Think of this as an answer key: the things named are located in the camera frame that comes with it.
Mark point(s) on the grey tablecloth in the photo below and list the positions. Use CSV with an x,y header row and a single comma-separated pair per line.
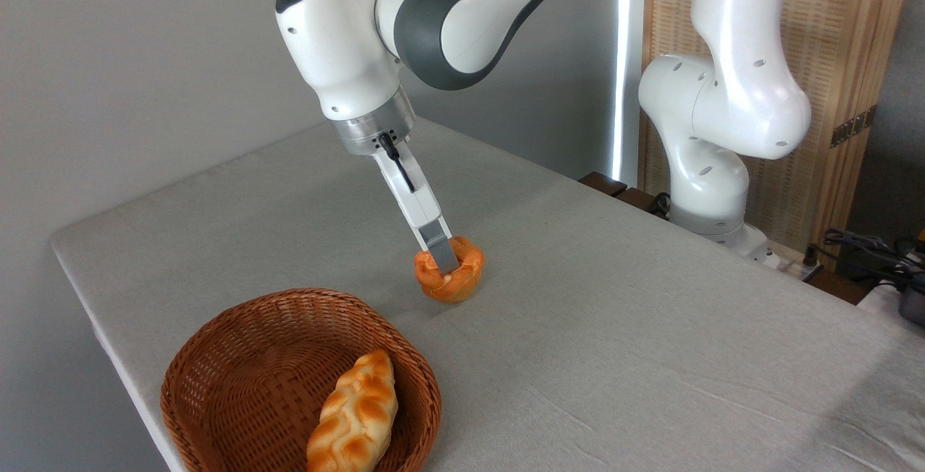
x,y
614,327

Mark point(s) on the brown wicker basket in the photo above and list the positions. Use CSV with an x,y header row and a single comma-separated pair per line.
x,y
231,371

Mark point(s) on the wooden slatted folding screen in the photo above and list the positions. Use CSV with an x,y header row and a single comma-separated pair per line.
x,y
838,24

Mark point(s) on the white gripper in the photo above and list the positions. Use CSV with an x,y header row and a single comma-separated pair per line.
x,y
415,201

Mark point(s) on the bright white vertical post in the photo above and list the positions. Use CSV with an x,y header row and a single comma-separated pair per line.
x,y
627,60

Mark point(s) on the dark metal screen hinge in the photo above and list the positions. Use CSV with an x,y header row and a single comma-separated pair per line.
x,y
853,126

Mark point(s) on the dark brown wooden block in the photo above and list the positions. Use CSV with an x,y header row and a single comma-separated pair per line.
x,y
639,200
602,183

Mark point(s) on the round orange bread roll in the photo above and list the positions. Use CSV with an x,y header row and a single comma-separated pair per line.
x,y
466,284

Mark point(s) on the long braided bread loaf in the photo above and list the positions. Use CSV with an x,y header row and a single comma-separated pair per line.
x,y
354,414

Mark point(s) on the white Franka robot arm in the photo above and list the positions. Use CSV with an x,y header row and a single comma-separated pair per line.
x,y
340,45

